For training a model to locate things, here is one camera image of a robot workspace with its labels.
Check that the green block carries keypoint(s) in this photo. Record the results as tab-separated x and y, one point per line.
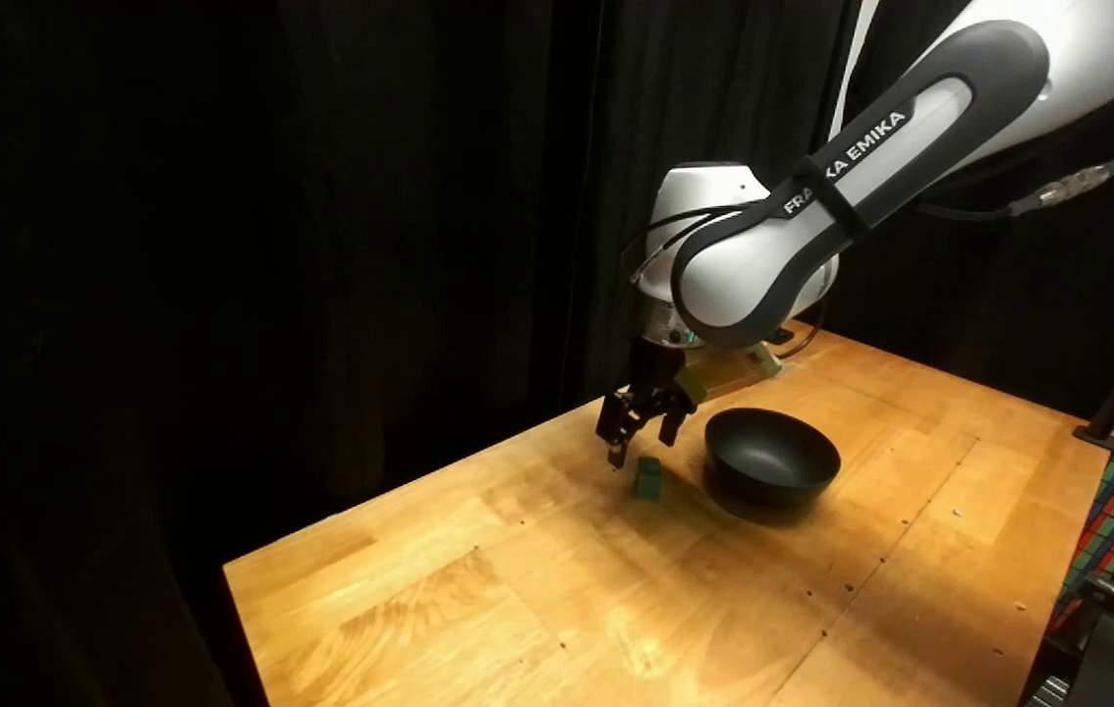
647	479

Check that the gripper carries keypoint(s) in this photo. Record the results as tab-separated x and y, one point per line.
653	368

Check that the yellow wooden block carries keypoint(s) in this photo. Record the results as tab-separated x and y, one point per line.
729	371

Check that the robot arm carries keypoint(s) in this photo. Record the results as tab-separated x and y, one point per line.
911	147

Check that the black curtain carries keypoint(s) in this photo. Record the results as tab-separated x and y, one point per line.
272	245

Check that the black bowl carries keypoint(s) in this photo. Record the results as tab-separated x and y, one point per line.
771	460

